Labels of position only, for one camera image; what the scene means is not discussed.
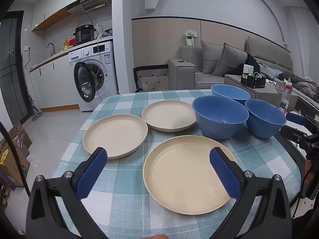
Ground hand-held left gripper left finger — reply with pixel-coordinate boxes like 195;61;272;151
26;147;110;239

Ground pile of grey clothes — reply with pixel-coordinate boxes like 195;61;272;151
279;71;319;100

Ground range hood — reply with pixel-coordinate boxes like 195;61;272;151
66;0;113;15

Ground grey side cabinet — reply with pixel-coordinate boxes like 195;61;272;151
224;74;299;112

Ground brown patterned board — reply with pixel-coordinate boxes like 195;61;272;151
7;121;33;150

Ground yellow printed cardboard box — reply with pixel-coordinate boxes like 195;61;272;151
0;139;30;187

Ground white washing machine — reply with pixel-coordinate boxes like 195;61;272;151
68;40;119;112

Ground black white zigzag cushion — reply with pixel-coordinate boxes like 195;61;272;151
133;65;170;92

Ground beige diamond print cushion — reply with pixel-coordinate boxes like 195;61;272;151
141;76;170;92

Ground white green wall device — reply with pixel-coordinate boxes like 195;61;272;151
184;30;198;47

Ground blue bowl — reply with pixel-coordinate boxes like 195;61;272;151
211;84;251;106
192;96;249;140
245;99;287;139

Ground black box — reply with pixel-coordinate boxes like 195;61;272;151
240;72;267;89

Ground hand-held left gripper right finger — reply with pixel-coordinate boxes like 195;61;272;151
209;147;292;239

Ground grey sofa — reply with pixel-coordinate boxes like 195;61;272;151
167;33;319;105

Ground dark navy garment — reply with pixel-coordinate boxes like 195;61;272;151
245;54;261;74

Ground cream plate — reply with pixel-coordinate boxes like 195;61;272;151
142;100;197;132
82;114;149;159
143;135;238;215

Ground upright floor cleaner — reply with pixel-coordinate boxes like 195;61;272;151
27;95;43;122

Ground grey sofa cushion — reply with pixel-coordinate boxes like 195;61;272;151
212;43;249;77
201;40;226;74

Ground white wall cabinets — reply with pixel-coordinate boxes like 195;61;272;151
31;0;88;32

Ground dark glass door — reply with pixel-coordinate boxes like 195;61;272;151
0;11;34;127

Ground black pressure cooker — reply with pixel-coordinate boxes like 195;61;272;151
74;25;97;45

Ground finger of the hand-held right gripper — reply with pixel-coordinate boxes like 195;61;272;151
286;112;319;130
280;124;311;146

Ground clear water bottle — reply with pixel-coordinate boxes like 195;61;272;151
278;84;292;115

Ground white kitchen base cabinets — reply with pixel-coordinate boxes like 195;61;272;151
29;51;81;110

